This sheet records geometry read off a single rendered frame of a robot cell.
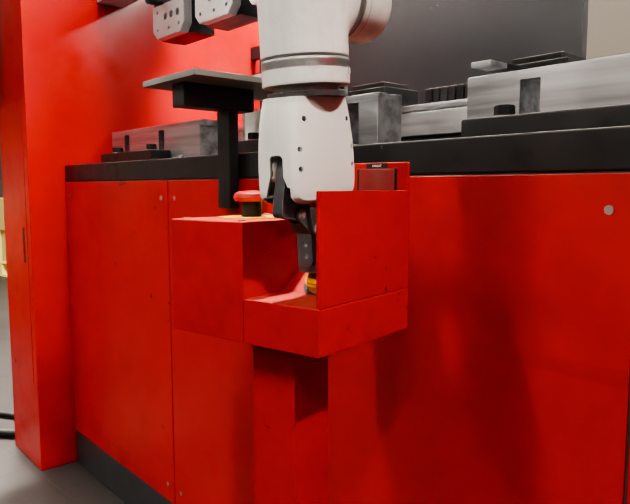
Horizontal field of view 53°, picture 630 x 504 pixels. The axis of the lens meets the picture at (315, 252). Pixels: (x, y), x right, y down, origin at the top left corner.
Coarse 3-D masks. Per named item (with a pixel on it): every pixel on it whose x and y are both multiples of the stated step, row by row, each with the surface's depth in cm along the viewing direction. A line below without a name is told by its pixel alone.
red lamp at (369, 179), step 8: (360, 176) 71; (368, 176) 70; (376, 176) 69; (384, 176) 69; (392, 176) 68; (360, 184) 71; (368, 184) 70; (376, 184) 69; (384, 184) 69; (392, 184) 68
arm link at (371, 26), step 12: (372, 0) 61; (384, 0) 63; (372, 12) 62; (384, 12) 63; (360, 24) 62; (372, 24) 63; (384, 24) 65; (348, 36) 63; (360, 36) 64; (372, 36) 65
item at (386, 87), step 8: (352, 88) 140; (360, 88) 138; (368, 88) 136; (376, 88) 133; (384, 88) 132; (392, 88) 133; (400, 88) 135; (408, 96) 137; (416, 96) 138; (408, 104) 137; (416, 104) 139
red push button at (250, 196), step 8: (240, 192) 68; (248, 192) 68; (256, 192) 68; (240, 200) 68; (248, 200) 68; (256, 200) 68; (248, 208) 69; (256, 208) 69; (248, 216) 69; (256, 216) 69
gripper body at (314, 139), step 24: (288, 96) 58; (312, 96) 58; (336, 96) 61; (264, 120) 58; (288, 120) 57; (312, 120) 58; (336, 120) 61; (264, 144) 59; (288, 144) 57; (312, 144) 58; (336, 144) 61; (264, 168) 59; (288, 168) 57; (312, 168) 58; (336, 168) 61; (264, 192) 59; (312, 192) 59
